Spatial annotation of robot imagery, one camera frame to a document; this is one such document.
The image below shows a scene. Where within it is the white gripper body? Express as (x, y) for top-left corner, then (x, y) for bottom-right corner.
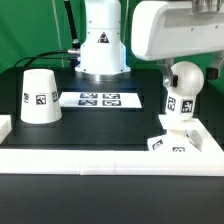
(131, 1), (224, 61)

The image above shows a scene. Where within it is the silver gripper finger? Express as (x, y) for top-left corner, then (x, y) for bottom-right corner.
(206, 51), (224, 80)
(157, 58), (178, 88)

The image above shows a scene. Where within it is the white lamp bulb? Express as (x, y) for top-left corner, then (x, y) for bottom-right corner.
(165, 61), (204, 120)

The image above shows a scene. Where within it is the white lamp base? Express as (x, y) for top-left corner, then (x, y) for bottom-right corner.
(147, 115), (201, 153)

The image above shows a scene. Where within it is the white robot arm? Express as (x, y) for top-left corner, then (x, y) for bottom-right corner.
(76, 0), (224, 87)

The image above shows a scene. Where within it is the white lamp shade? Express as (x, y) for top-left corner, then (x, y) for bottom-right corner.
(21, 69), (62, 124)

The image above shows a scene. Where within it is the white marker sheet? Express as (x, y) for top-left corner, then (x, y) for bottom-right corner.
(59, 92), (141, 109)

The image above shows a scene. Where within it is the black cable with connector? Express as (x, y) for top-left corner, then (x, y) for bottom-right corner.
(63, 0), (81, 50)

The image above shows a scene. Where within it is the white U-shaped border frame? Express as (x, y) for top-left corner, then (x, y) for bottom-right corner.
(0, 115), (224, 176)

